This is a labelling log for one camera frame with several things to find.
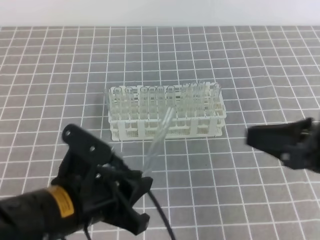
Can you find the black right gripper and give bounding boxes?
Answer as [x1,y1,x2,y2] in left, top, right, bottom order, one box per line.
[246,117,320,174]

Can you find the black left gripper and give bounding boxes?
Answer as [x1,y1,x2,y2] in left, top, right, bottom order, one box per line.
[51,123,153,235]

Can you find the clear glass test tube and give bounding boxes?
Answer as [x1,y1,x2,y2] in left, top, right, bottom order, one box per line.
[142,107,172,177]

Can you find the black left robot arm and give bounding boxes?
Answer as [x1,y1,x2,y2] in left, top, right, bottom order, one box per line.
[0,124,153,240]

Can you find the clear tube at rack right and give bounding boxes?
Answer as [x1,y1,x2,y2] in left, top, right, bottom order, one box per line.
[209,82,221,116]

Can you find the white plastic test tube rack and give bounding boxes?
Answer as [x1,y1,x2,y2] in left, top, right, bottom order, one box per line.
[105,81,227,141]

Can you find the grey white-grid tablecloth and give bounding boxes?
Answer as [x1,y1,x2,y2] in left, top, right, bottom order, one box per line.
[0,26,320,240]

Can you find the clear tube in rack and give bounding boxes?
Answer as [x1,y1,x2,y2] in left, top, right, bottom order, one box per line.
[139,86,148,120]
[125,86,135,120]
[196,83,206,117]
[113,86,123,120]
[167,85,176,121]
[156,85,166,120]
[148,86,158,120]
[180,83,190,118]
[187,82,198,118]

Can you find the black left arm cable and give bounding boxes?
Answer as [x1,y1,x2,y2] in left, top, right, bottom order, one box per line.
[147,191,177,240]

